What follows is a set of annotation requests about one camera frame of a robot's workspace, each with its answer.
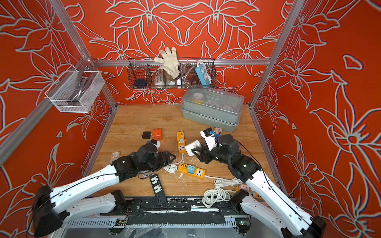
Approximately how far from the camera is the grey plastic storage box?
931 mm

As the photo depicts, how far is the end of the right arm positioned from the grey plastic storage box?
1.07 ft

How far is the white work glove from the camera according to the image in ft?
2.93

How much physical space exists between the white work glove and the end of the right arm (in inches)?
19.4

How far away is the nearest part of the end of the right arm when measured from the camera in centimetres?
52
